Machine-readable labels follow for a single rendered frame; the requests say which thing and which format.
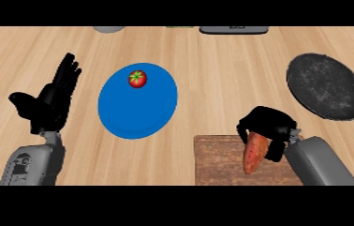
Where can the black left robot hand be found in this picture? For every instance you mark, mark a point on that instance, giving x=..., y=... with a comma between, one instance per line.
x=50, y=103

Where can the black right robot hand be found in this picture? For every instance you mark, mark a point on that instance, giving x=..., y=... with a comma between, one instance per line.
x=271, y=122

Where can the orange sweet potato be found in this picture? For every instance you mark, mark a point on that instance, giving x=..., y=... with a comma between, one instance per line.
x=254, y=153

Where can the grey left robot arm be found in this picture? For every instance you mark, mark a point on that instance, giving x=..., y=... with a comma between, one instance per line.
x=32, y=162

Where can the dark grey round pan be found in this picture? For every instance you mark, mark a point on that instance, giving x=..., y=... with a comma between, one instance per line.
x=322, y=86

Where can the brown wooden cutting board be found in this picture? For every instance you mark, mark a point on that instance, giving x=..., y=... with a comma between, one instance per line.
x=226, y=164

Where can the blue oval plate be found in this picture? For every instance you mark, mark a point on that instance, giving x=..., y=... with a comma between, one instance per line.
x=137, y=101

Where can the red tomato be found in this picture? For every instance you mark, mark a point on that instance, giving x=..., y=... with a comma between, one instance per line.
x=137, y=79

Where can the grey round object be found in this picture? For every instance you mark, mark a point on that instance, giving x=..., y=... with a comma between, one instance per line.
x=108, y=29

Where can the dark grey flat appliance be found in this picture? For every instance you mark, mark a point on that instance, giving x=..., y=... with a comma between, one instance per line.
x=233, y=30

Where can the green object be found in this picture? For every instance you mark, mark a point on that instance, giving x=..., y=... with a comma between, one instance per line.
x=180, y=27

